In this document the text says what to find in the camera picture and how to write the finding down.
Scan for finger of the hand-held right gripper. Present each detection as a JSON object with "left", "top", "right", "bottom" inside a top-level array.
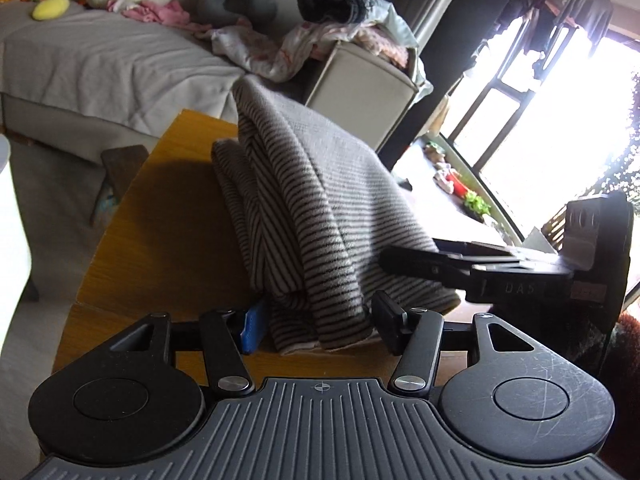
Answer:
[
  {"left": 379, "top": 246, "right": 472, "bottom": 292},
  {"left": 435, "top": 240, "right": 556, "bottom": 264}
]

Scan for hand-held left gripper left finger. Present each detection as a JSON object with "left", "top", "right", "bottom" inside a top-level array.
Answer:
[{"left": 107, "top": 300, "right": 271, "bottom": 397}]

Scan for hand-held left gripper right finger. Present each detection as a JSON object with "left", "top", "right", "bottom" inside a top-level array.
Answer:
[{"left": 371, "top": 291, "right": 538, "bottom": 401}]

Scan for grey striped sweater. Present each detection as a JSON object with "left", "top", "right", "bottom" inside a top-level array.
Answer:
[{"left": 210, "top": 76, "right": 463, "bottom": 356}]

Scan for dark hanging clothes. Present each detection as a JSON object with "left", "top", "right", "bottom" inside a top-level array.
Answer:
[{"left": 500, "top": 0, "right": 616, "bottom": 56}]

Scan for small leafy green plant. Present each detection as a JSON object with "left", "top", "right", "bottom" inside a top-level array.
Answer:
[{"left": 462, "top": 191, "right": 493, "bottom": 218}]

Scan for red plant pot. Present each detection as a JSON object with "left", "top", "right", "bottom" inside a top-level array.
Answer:
[{"left": 447, "top": 172, "right": 473, "bottom": 196}]

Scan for pink fluffy cloth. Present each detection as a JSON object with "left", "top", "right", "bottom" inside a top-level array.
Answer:
[{"left": 350, "top": 25, "right": 418, "bottom": 68}]

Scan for floral white cloth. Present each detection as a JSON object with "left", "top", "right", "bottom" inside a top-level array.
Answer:
[{"left": 197, "top": 20, "right": 361, "bottom": 83}]

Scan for white stool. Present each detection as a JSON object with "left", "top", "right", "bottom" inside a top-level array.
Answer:
[{"left": 0, "top": 132, "right": 33, "bottom": 301}]

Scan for dark knitted garment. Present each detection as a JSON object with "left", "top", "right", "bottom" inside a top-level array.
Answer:
[{"left": 297, "top": 0, "right": 376, "bottom": 25}]

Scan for beige sofa with grey cover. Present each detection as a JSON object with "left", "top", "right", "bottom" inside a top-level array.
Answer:
[{"left": 0, "top": 0, "right": 421, "bottom": 226}]

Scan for pink garment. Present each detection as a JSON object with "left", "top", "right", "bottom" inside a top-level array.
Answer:
[{"left": 107, "top": 0, "right": 213, "bottom": 33}]

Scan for yellow-green plush toy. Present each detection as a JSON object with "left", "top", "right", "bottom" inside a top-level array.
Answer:
[{"left": 32, "top": 0, "right": 71, "bottom": 22}]

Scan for black window frame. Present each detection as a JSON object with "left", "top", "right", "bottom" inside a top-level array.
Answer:
[{"left": 440, "top": 10, "right": 640, "bottom": 241}]

